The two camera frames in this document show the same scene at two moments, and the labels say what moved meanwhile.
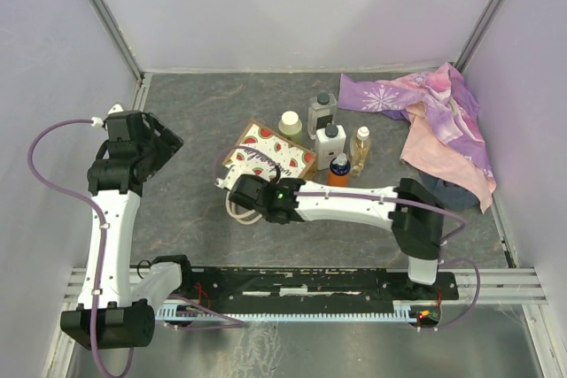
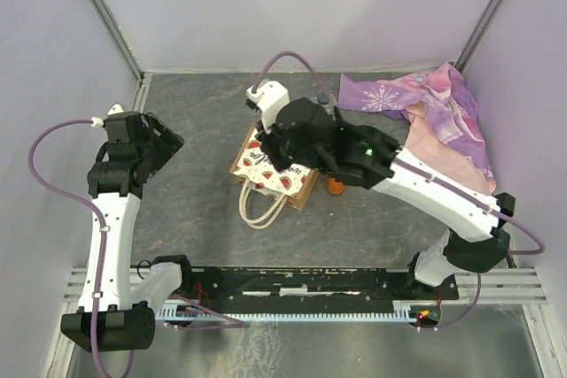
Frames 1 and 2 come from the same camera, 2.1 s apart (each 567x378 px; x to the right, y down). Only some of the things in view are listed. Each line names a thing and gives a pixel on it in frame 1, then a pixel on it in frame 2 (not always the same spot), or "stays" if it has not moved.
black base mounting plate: [311, 287] stays
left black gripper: [168, 143] stays
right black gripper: [262, 180] → [268, 144]
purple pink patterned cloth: [444, 136] stays
